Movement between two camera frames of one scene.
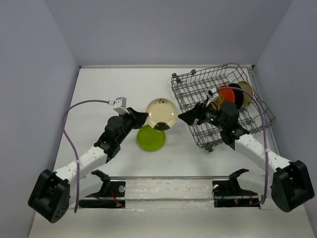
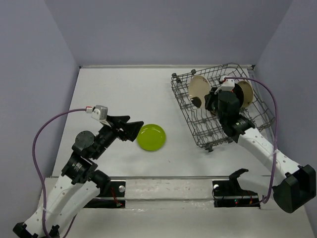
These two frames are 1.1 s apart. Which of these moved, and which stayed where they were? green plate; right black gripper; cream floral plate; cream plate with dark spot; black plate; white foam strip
Moved: cream plate with dark spot; right black gripper
Stayed: green plate; white foam strip; black plate; cream floral plate
